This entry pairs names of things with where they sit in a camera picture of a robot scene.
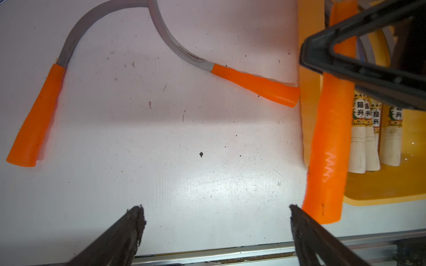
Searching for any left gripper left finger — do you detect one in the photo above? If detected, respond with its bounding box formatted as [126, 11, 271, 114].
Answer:
[66, 206, 146, 266]

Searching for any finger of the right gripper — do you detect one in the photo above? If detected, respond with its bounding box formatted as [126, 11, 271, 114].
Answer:
[298, 0, 426, 111]

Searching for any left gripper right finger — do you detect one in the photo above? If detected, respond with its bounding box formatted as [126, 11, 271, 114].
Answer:
[290, 205, 368, 266]

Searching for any yellow plastic tray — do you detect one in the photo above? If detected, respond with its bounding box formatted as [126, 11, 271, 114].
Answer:
[297, 1, 426, 206]

